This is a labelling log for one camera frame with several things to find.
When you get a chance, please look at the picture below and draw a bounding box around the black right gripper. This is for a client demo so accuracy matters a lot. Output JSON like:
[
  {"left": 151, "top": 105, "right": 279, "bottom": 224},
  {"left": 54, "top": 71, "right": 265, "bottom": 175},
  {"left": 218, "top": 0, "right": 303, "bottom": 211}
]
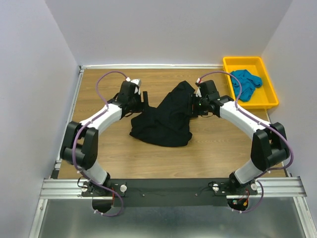
[{"left": 184, "top": 93, "right": 208, "bottom": 116}]

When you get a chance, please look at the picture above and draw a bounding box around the black t shirt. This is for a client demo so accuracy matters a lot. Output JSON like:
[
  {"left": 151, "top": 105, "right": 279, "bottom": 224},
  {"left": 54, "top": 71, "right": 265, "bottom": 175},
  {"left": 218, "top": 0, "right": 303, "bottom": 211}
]
[{"left": 130, "top": 81, "right": 195, "bottom": 147}]

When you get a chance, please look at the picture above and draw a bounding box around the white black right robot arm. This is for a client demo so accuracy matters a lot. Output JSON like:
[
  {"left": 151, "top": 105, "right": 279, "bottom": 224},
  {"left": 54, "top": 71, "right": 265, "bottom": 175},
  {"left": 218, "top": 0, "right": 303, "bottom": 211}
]
[{"left": 188, "top": 80, "right": 293, "bottom": 194}]

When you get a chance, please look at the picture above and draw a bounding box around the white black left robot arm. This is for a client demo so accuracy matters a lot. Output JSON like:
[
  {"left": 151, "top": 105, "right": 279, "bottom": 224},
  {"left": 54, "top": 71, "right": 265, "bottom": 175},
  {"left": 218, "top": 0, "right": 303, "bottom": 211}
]
[{"left": 60, "top": 78, "right": 148, "bottom": 196}]

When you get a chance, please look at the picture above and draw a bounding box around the teal t shirt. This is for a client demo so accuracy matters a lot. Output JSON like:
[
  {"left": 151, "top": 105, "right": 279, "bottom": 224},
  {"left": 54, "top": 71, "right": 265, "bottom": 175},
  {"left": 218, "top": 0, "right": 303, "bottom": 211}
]
[{"left": 230, "top": 69, "right": 263, "bottom": 102}]

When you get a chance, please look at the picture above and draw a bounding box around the yellow plastic bin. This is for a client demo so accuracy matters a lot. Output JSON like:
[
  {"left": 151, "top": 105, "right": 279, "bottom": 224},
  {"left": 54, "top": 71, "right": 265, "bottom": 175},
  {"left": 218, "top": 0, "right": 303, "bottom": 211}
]
[{"left": 222, "top": 56, "right": 279, "bottom": 110}]

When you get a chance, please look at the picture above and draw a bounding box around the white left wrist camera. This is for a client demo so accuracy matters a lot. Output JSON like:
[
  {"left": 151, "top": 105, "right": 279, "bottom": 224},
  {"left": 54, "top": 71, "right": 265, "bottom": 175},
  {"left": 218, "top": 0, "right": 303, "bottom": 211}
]
[{"left": 125, "top": 77, "right": 142, "bottom": 95}]

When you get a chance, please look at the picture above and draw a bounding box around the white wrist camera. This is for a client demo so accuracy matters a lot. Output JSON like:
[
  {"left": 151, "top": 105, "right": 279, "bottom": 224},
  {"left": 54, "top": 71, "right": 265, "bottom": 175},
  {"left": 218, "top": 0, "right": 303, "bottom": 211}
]
[
  {"left": 125, "top": 77, "right": 142, "bottom": 95},
  {"left": 195, "top": 78, "right": 202, "bottom": 97}
]

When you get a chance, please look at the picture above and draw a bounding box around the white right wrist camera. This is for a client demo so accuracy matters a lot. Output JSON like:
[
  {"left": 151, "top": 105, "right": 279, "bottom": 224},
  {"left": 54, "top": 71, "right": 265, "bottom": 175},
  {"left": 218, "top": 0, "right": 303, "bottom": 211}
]
[{"left": 195, "top": 78, "right": 202, "bottom": 97}]

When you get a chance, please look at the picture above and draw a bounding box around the aluminium back edge rail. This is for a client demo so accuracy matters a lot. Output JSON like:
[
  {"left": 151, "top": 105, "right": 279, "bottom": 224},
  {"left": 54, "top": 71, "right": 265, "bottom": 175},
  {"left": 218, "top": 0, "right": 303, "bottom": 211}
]
[{"left": 79, "top": 63, "right": 223, "bottom": 69}]

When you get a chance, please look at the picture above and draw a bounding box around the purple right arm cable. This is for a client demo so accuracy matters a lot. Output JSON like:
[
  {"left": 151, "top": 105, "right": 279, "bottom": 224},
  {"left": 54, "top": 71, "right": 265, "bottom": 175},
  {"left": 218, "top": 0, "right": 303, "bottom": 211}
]
[{"left": 197, "top": 71, "right": 295, "bottom": 214}]

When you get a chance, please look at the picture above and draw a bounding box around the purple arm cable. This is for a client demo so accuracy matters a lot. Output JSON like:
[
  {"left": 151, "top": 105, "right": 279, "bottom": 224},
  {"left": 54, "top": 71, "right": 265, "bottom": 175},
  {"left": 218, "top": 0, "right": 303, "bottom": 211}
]
[
  {"left": 73, "top": 71, "right": 132, "bottom": 217},
  {"left": 197, "top": 71, "right": 295, "bottom": 214}
]

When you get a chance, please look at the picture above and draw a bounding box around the aluminium left side rail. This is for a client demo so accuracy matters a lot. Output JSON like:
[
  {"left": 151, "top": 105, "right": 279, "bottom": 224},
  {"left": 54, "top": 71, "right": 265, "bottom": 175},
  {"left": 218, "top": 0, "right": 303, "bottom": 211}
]
[{"left": 50, "top": 66, "right": 84, "bottom": 179}]

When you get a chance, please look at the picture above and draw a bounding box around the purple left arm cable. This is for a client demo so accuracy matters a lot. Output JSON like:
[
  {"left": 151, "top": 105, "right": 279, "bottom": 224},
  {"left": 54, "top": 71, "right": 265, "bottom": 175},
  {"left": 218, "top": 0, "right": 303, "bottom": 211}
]
[{"left": 73, "top": 71, "right": 132, "bottom": 217}]

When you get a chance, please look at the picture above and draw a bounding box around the black mounting base plate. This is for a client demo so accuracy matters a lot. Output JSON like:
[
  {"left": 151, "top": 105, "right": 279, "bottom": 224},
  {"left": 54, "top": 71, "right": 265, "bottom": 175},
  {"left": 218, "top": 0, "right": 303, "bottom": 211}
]
[{"left": 77, "top": 178, "right": 258, "bottom": 208}]

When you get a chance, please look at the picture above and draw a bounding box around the aluminium front frame rail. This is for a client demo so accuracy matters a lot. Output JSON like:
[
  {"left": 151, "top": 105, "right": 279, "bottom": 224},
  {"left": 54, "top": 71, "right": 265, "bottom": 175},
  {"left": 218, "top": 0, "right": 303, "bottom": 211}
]
[{"left": 40, "top": 177, "right": 307, "bottom": 199}]

